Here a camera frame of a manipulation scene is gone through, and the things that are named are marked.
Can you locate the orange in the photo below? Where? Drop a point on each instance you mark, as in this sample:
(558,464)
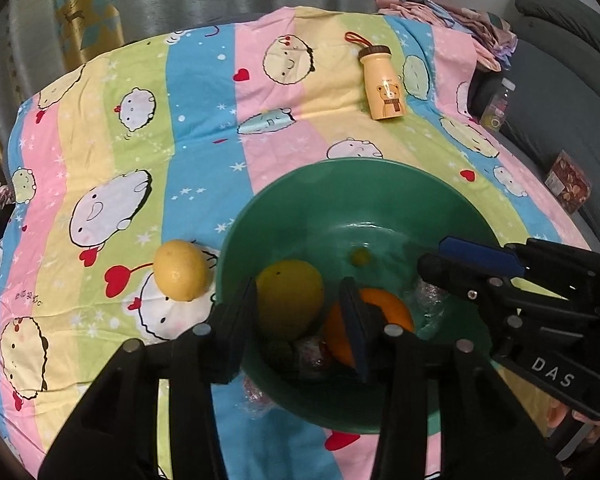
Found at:
(392,312)

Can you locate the pile of folded clothes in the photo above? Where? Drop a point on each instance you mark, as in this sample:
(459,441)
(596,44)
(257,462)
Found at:
(450,15)

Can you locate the yellow-green pear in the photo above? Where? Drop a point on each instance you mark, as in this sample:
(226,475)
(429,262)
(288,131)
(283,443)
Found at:
(290,297)

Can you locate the striped cartoon printed blanket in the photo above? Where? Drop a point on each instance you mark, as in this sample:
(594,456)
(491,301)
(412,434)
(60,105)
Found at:
(180,135)

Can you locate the red candy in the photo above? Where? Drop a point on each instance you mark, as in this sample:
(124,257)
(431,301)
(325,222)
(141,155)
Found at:
(257,397)

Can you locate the small green fruit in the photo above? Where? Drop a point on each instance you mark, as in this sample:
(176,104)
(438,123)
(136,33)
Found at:
(360,256)
(280,352)

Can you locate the red patterned box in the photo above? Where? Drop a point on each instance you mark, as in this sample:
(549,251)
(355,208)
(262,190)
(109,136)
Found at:
(570,182)

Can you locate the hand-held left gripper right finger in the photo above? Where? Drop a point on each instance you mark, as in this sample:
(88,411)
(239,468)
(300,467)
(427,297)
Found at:
(356,332)

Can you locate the grey sofa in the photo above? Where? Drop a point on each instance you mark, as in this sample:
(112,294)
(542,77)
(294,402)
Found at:
(560,70)

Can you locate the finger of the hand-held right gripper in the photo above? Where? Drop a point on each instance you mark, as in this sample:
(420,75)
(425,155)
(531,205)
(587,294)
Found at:
(480,255)
(450,275)

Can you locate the green plastic bowl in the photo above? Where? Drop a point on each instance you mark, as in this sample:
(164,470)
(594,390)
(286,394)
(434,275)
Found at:
(380,210)

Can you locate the yellow bear-print bottle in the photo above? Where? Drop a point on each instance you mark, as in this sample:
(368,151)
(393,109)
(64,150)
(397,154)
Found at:
(382,85)

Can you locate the clear plastic jar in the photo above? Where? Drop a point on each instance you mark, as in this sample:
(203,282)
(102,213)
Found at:
(500,105)

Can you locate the yellow lemon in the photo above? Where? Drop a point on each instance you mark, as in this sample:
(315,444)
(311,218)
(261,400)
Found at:
(182,270)

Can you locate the plastic-wrapped red fruit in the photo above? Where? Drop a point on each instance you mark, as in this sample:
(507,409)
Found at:
(314,352)
(430,305)

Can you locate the yellow patterned curtain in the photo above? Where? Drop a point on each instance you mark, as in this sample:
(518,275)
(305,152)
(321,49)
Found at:
(85,5)

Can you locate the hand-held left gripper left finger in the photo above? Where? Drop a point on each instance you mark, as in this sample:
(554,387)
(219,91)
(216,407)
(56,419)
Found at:
(232,330)

